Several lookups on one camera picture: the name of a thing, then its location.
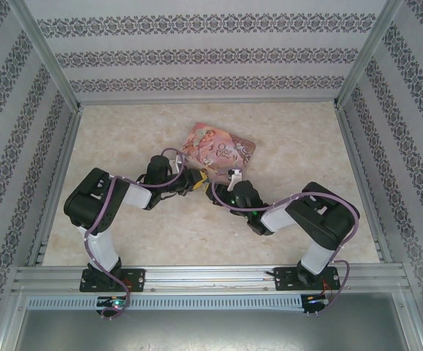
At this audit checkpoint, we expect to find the pink illustrated tin box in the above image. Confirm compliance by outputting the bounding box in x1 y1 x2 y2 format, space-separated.
181 121 257 182

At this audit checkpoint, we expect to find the right circuit board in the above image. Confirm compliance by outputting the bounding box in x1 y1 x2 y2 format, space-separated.
304 294 329 306

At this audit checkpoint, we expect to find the grey metal sheet panel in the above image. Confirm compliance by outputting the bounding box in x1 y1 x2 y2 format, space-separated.
13 309 409 351

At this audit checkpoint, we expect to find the left circuit board green light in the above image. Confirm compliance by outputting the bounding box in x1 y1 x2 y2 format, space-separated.
96 296 130 309

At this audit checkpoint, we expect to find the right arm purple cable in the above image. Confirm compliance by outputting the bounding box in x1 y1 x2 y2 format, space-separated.
210 170 362 314

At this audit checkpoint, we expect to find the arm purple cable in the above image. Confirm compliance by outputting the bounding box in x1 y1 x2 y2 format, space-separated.
210 170 362 314
85 147 188 320

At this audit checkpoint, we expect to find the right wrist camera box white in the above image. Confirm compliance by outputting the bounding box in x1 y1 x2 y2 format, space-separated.
227 167 245 192

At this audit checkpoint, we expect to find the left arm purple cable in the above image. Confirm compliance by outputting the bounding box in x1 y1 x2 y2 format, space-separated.
85 147 188 320

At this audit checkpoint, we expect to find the aluminium mounting rail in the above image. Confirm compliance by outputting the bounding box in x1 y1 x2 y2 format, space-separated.
12 265 411 295

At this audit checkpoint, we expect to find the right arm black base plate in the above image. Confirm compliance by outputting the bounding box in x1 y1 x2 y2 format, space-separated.
265 266 342 293

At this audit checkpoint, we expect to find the aluminium side rail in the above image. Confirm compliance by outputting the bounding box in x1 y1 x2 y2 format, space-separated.
333 105 395 264
26 109 84 268

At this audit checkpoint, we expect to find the grey slotted cable duct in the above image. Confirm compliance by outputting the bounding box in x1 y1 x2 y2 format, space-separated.
26 295 304 312

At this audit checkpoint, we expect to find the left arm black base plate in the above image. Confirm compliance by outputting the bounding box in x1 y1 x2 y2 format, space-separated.
79 268 147 293

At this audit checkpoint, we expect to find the aluminium frame post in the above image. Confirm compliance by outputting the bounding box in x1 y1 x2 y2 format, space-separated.
333 0 405 109
8 0 83 113

